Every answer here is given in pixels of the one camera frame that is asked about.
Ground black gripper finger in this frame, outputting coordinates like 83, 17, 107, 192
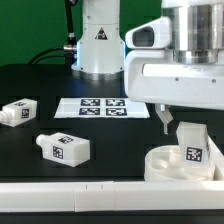
155, 104, 173, 134

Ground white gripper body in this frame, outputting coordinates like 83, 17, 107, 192
124, 17, 224, 110

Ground white round stool seat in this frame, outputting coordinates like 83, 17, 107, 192
144, 145, 215, 182

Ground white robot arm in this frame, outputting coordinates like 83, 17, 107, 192
72, 0, 224, 124

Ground white paper marker sheet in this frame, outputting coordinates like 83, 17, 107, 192
55, 98, 150, 119

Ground white right fence rail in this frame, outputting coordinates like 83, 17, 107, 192
208, 138, 224, 181

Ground white fence rail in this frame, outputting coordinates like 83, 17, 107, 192
208, 138, 224, 181
0, 181, 224, 212

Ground black cable pole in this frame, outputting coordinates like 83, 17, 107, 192
64, 0, 78, 64

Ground white front fence rail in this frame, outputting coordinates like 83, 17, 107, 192
0, 181, 224, 212

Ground black floor cables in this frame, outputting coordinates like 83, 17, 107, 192
28, 46, 73, 65

